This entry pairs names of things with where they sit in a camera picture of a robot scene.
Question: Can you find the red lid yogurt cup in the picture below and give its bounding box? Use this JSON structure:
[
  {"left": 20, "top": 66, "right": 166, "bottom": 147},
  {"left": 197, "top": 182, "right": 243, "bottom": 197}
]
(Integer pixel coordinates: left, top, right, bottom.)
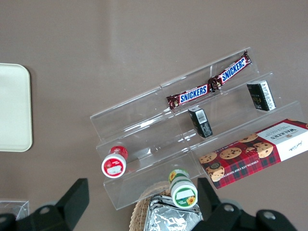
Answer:
[{"left": 101, "top": 145, "right": 129, "bottom": 179}]

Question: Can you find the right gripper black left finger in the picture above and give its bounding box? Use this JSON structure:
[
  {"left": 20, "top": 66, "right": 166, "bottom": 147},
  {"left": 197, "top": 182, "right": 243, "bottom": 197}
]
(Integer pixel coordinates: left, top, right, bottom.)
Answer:
[{"left": 16, "top": 178, "right": 90, "bottom": 231}]

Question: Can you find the oval tan wicker basket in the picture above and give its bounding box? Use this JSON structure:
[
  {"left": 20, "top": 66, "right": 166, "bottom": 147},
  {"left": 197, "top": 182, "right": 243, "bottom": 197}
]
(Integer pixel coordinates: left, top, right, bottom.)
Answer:
[{"left": 128, "top": 181, "right": 203, "bottom": 231}]

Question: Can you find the beige rectangular tray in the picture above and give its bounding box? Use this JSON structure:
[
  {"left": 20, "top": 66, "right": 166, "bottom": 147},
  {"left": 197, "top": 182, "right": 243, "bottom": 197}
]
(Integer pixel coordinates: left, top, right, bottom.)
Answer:
[{"left": 0, "top": 63, "right": 33, "bottom": 153}]

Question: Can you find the small black carton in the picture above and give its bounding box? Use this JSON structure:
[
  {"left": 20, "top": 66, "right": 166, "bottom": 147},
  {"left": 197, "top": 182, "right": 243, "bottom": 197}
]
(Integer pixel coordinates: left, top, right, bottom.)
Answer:
[
  {"left": 246, "top": 79, "right": 277, "bottom": 112},
  {"left": 188, "top": 106, "right": 214, "bottom": 139}
]

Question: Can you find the silver foil packet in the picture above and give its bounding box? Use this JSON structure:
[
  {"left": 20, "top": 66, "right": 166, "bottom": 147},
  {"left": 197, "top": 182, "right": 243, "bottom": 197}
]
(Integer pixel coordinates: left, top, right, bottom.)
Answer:
[{"left": 144, "top": 194, "right": 204, "bottom": 231}]

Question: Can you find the clear acrylic bottle rack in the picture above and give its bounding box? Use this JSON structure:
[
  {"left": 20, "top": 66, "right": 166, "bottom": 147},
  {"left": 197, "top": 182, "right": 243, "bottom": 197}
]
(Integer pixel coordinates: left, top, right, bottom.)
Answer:
[{"left": 0, "top": 200, "right": 30, "bottom": 221}]

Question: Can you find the green lid yogurt cup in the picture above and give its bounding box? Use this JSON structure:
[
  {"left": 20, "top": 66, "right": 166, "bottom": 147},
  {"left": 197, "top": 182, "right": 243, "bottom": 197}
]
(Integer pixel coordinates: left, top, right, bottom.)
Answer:
[{"left": 168, "top": 168, "right": 199, "bottom": 209}]

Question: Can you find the Snickers chocolate bar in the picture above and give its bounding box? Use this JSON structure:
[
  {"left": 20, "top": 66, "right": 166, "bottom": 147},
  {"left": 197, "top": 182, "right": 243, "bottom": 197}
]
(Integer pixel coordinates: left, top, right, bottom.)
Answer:
[
  {"left": 166, "top": 84, "right": 214, "bottom": 110},
  {"left": 207, "top": 50, "right": 253, "bottom": 91}
]

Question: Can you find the red tartan cookie box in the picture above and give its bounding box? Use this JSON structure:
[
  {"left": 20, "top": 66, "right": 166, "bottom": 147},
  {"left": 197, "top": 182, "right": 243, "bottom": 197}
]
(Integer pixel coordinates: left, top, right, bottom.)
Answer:
[{"left": 199, "top": 118, "right": 308, "bottom": 190}]

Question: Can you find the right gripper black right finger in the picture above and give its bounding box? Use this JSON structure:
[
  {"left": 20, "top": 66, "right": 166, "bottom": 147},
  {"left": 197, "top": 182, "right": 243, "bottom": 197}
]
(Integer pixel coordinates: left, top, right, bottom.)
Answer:
[{"left": 197, "top": 178, "right": 256, "bottom": 231}]

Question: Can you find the clear acrylic step display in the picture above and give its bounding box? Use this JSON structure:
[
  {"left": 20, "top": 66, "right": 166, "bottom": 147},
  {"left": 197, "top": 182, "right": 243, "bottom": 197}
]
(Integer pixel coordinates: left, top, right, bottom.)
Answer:
[{"left": 89, "top": 46, "right": 308, "bottom": 211}]

